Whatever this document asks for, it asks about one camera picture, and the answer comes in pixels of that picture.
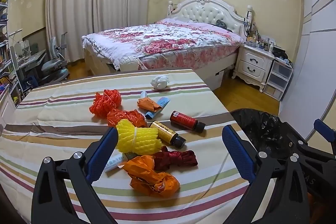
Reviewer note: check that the orange paper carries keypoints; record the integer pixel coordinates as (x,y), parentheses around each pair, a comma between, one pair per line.
(148,104)

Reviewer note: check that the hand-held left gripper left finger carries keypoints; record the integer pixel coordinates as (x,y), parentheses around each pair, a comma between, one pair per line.
(101,158)

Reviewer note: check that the dark red plastic bag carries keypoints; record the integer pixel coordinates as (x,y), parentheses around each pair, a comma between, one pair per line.
(173,158)

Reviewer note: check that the pink floral bed sheet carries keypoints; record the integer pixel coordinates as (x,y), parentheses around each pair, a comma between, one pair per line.
(197,56)

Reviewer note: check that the clear plastic drawer unit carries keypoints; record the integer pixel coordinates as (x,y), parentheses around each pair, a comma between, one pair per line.
(278,79)

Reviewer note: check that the yellow foam net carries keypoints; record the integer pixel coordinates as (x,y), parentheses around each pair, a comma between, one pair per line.
(136,137)

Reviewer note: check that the white wardrobe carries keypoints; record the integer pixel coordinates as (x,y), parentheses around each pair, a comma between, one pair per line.
(315,43)

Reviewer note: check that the orange plastic bag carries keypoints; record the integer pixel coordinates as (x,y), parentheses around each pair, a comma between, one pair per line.
(147,174)

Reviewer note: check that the grey-blue office chair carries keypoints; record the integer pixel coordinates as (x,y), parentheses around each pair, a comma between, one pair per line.
(53,66)

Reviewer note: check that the striped tablecloth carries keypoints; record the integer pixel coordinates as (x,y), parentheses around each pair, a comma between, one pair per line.
(65,113)

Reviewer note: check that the metal bookshelf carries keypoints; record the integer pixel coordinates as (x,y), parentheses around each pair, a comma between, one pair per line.
(6,56)

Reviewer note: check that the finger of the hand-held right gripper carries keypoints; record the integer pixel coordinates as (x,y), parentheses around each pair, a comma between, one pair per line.
(294,148)
(324,130)

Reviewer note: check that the dark cloth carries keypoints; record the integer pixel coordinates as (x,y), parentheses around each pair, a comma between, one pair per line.
(220,23)

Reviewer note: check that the black bag-lined trash bin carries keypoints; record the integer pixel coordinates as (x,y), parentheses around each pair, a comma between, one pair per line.
(262,129)

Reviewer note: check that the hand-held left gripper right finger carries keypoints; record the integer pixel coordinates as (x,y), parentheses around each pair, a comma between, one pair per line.
(237,148)

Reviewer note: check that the gold label brown bottle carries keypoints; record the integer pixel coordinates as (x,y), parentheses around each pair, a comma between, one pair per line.
(164,130)

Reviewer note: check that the red-orange foam net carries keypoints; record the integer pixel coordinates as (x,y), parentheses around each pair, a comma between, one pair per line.
(105,103)

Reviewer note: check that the long white packet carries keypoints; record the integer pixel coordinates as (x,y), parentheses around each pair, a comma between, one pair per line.
(143,95)

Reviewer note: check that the grey desk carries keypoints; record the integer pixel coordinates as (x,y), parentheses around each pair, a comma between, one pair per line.
(31,58)

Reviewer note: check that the white tube with blue print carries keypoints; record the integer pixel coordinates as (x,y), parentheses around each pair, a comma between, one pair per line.
(114,163)

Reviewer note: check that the blue toothpaste box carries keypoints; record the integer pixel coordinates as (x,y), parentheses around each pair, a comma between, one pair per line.
(161,103)

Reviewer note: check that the floral quilt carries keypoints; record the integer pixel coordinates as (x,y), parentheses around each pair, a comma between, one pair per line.
(157,37)

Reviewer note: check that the white nightstand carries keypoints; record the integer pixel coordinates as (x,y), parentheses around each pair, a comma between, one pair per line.
(253,61)

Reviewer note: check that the white bed frame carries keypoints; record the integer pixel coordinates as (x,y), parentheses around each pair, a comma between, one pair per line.
(207,7)

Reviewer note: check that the black bag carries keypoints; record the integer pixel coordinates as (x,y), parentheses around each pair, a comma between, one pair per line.
(279,52)

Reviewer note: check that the orange-red plastic bag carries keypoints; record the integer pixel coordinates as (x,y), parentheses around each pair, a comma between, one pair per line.
(126,116)

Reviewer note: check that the red label brown bottle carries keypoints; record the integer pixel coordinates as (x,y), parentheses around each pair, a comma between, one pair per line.
(183,120)

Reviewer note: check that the pile of small toiletries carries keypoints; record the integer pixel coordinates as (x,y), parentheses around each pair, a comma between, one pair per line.
(258,43)

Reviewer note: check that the white tissue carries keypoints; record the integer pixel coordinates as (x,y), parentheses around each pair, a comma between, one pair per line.
(160,82)

